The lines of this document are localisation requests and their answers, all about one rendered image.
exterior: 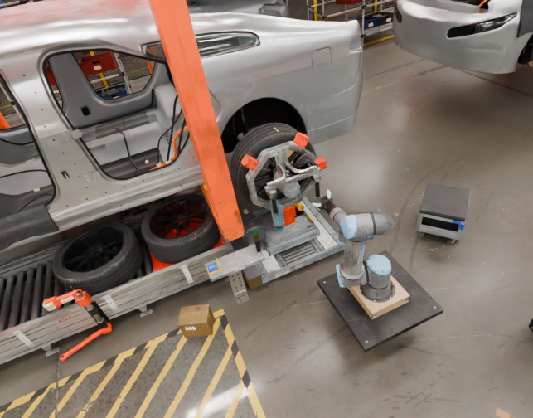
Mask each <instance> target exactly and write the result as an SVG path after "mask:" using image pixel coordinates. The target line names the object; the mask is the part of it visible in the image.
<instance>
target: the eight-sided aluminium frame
mask: <svg viewBox="0 0 533 418"><path fill-rule="evenodd" d="M290 150H294V151H296V152H298V153H300V154H302V155H304V154H306V155H308V156H309V157H310V158H311V159H312V160H313V161H314V162H316V158H315V155H314V154H313V153H311V152H310V151H308V150H307V149H303V148H299V147H298V145H297V144H296V143H295V142H292V141H288V142H286V143H282V144H280V145H277V146H274V147H272V148H267V149H265V150H262V152H261V153H260V154H259V156H258V157H257V159H256V160H257V161H258V162H259V164H258V166H257V167H256V169H255V170H254V171H253V170H249V171H248V172H247V174H246V175H245V177H246V182H247V185H248V189H249V193H250V200H251V201H252V202H253V203H254V204H255V205H257V206H260V207H263V208H266V209H269V210H270V211H271V206H270V202H268V201H265V200H264V199H261V198H259V197H257V194H256V190H255V185H254V179H255V177H256V176H257V174H258V173H259V171H260V169H261V168H262V167H263V166H264V164H265V163H266V161H267V160H268V158H271V157H273V156H275V155H278V154H281V153H284V152H288V151H290ZM314 183H315V182H314V181H313V180H312V179H311V178H310V177H308V178H307V180H306V181H305V182H304V184H303V185H302V186H301V187H300V191H299V193H298V194H297V195H296V196H295V197H289V198H286V199H283V200H282V201H281V202H282V207H283V209H284V208H286V207H290V206H292V205H295V204H298V203H300V202H301V201H302V200H303V198H304V197H305V196H306V194H307V193H308V191H309V190H310V188H311V187H312V186H313V184H314Z"/></svg>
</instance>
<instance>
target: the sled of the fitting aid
mask: <svg viewBox="0 0 533 418"><path fill-rule="evenodd" d="M303 212H304V214H303V215H302V217H303V219H304V220H305V221H306V222H307V223H308V225H309V226H310V230H309V231H305V232H304V233H301V234H299V235H296V236H293V237H291V238H288V239H287V240H284V241H280V242H279V243H276V244H274V245H271V246H269V245H268V243H267V242H266V240H265V239H263V240H261V242H262V244H263V245H264V248H265V249H266V250H267V252H268V254H269V256H271V255H275V254H277V253H279V252H281V251H284V250H287V249H289V248H291V247H294V246H296V245H299V244H302V243H303V242H305V241H309V240H311V239H313V238H316V237H318V236H320V230H319V228H318V227H317V226H316V224H315V223H314V222H313V220H312V218H311V217H310V216H309V215H308V214H307V213H306V212H305V211H304V210H303Z"/></svg>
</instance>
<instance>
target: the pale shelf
mask: <svg viewBox="0 0 533 418"><path fill-rule="evenodd" d="M217 260H218V262H219V264H220V267H221V270H222V272H220V271H218V272H216V273H214V274H212V275H209V277H210V280H211V282H213V281H215V280H218V279H221V278H223V277H226V276H227V275H231V274H233V273H235V272H237V271H240V270H243V269H245V268H247V267H250V266H251V265H255V264H258V263H259V262H262V261H264V260H265V257H264V255H263V253H262V251H261V252H259V253H257V251H256V247H255V244H254V245H251V246H248V247H246V248H244V249H242V250H238V251H236V252H234V253H231V254H229V255H226V256H223V257H221V258H219V259H217ZM214 262H216V260H213V261H211V262H209V263H206V264H205V267H207V265H209V264H212V263H214ZM216 263H217V262H216Z"/></svg>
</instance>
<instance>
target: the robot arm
mask: <svg viewBox="0 0 533 418"><path fill-rule="evenodd" d="M320 199H321V201H322V205H321V203H318V204H317V203H312V205H313V206H314V207H316V208H317V209H318V210H322V209H325V211H326V212H327V213H328V214H329V213H330V214H329V215H330V217H331V218H332V219H333V220H334V221H335V223H336V224H337V234H338V237H337V238H338V241H339V243H340V244H342V245H344V246H345V252H344V260H343V261H342V263H341V264H338V265H336V269H337V278H338V282H339V285H340V287H351V286H357V285H363V291H364V293H365V294H366V295H367V296H368V297H370V298H372V299H377V300H381V299H386V298H388V297H389V296H390V295H391V293H392V284H391V282H390V272H391V263H390V261H389V260H388V259H387V258H386V257H385V256H383V255H371V256H369V258H368V259H367V261H363V256H364V252H365V248H366V240H371V239H374V238H375V236H376V235H385V234H388V233H390V232H391V231H392V230H393V228H394V220H393V218H392V216H391V215H389V214H388V213H386V212H381V211H377V212H370V213H363V214H357V215H350V216H348V215H347V214H346V213H345V212H344V210H342V209H341V208H339V207H336V206H335V205H334V203H333V196H332V194H331V192H330V191H329V190H327V196H326V195H324V196H322V197H321V198H320Z"/></svg>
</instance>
